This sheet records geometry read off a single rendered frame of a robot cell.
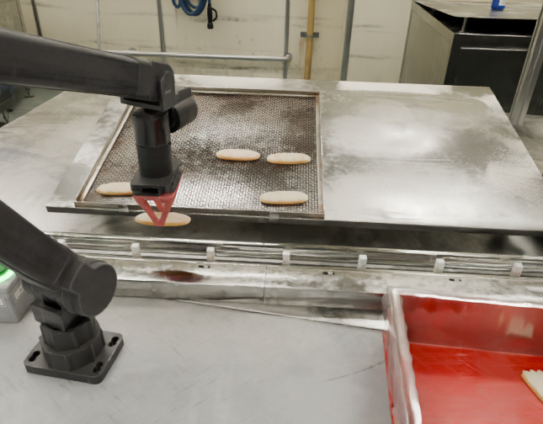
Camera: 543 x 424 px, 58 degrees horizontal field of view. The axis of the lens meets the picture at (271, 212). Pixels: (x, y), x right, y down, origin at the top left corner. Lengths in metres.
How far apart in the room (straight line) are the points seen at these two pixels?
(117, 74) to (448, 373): 0.63
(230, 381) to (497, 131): 0.92
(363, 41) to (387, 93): 2.84
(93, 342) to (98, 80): 0.37
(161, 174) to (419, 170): 0.59
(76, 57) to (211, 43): 3.98
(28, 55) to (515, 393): 0.76
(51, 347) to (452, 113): 1.08
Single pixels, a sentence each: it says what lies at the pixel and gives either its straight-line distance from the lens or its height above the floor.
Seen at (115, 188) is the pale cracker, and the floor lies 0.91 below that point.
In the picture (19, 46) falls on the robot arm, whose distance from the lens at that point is 0.58.
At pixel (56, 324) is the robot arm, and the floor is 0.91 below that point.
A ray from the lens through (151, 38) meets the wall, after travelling 4.70.
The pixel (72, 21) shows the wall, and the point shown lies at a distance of 4.91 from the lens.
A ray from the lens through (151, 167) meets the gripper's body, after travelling 0.81.
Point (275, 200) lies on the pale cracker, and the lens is 0.99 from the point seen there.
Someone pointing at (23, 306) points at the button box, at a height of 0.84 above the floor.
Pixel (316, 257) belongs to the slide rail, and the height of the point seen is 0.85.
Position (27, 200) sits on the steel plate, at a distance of 1.25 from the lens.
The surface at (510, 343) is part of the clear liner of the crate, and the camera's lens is 0.85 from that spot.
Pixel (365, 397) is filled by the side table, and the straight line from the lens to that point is 0.75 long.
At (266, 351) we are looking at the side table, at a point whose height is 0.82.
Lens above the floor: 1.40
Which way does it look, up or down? 32 degrees down
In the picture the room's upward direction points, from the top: 2 degrees clockwise
